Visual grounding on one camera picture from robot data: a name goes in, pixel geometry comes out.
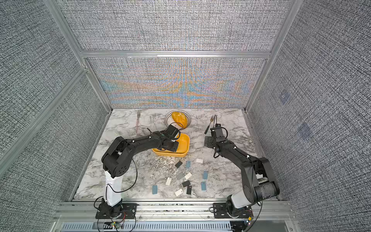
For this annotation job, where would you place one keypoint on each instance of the cream eraser centre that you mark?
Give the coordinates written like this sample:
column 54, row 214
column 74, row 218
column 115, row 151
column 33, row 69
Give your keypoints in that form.
column 187, row 176

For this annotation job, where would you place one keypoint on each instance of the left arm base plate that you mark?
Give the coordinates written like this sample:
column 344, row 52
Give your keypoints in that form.
column 119, row 211

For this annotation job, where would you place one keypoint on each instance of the white eraser bottom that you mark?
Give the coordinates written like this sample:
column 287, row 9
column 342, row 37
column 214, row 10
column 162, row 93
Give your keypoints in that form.
column 179, row 192

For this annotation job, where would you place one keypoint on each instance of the black eraser centre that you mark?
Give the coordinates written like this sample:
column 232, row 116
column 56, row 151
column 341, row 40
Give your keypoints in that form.
column 178, row 164

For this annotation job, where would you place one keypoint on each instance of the white slotted cable duct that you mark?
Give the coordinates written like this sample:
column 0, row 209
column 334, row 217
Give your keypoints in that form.
column 149, row 226

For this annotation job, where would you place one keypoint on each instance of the black eraser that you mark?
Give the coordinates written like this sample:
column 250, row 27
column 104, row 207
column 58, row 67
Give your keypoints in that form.
column 186, row 183
column 178, row 164
column 189, row 190

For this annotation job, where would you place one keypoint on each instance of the blue eraser bottom left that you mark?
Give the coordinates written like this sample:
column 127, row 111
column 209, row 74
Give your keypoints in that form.
column 154, row 189

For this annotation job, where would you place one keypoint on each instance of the black eraser bottom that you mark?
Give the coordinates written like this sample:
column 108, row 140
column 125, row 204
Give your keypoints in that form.
column 189, row 190

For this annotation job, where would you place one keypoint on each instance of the black eraser lower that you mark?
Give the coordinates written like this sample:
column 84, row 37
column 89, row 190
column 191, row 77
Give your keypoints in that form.
column 186, row 183

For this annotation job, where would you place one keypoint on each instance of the aluminium front rail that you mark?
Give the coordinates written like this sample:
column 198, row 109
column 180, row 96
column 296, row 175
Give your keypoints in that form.
column 185, row 209

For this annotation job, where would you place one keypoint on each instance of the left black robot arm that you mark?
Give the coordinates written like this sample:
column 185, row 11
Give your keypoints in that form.
column 118, row 157

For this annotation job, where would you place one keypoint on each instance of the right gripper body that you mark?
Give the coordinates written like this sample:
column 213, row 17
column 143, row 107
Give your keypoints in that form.
column 211, row 143

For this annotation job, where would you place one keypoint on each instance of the blue eraser upper centre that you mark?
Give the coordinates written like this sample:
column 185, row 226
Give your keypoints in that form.
column 188, row 164

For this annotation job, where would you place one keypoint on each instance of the yellow bread loaf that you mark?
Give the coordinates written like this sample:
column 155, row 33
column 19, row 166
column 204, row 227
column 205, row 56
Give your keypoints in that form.
column 180, row 118

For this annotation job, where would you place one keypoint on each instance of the green handled gold fork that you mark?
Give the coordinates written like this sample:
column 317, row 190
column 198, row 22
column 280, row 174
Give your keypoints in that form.
column 211, row 121

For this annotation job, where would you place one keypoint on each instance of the grey eraser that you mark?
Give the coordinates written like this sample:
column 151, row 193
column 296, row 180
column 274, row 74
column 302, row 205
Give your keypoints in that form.
column 180, row 176

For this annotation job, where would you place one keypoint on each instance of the white eraser middle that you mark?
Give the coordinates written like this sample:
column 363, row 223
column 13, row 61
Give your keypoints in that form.
column 168, row 181

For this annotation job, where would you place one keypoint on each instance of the yellow storage box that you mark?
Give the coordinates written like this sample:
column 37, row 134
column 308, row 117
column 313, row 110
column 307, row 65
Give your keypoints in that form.
column 182, row 150

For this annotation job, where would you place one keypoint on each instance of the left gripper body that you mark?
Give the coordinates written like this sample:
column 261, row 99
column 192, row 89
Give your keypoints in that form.
column 173, row 145

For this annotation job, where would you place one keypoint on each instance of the blue eraser right lower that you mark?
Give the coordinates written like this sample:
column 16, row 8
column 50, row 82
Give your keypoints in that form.
column 203, row 186

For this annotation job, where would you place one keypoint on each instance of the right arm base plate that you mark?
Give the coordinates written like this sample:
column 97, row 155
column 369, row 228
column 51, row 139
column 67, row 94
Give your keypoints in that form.
column 224, row 210

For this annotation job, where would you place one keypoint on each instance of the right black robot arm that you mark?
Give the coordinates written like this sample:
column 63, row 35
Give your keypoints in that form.
column 258, row 179

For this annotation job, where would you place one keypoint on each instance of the pink handled fork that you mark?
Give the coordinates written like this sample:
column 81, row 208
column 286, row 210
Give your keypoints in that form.
column 137, row 121

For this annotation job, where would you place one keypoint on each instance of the patterned white bowl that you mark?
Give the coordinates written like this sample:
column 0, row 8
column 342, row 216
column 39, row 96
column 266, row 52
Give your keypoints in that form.
column 168, row 119

